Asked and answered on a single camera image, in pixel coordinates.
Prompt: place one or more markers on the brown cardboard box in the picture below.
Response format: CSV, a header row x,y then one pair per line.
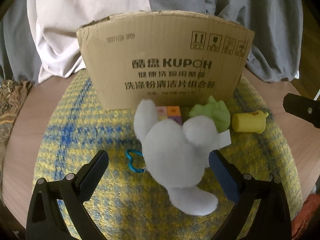
x,y
175,57

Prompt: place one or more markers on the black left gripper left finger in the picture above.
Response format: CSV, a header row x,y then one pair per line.
x,y
44,220

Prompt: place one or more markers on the white curved pipe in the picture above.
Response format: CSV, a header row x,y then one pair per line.
x,y
317,95

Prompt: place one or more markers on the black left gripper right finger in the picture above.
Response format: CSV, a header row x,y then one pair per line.
x,y
272,220

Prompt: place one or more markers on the pale pink curtain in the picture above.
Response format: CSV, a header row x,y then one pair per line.
x,y
53,25

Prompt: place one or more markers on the green dinosaur toy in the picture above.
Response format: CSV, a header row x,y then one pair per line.
x,y
216,110

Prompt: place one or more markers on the grey curtain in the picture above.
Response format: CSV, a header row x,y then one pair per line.
x,y
274,56

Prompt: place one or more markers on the yellow toy cup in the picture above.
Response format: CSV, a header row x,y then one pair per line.
x,y
253,122

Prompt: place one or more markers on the white bunny plush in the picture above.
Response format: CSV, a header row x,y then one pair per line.
x,y
177,155

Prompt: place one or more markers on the red orange cloth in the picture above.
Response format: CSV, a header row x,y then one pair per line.
x,y
306,218

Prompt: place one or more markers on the brown paisley cloth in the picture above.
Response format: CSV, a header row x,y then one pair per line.
x,y
13,96

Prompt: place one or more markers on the four colour block cube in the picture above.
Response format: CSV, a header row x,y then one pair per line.
x,y
169,112

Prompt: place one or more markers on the blue carabiner clip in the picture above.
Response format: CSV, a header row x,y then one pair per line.
x,y
130,160

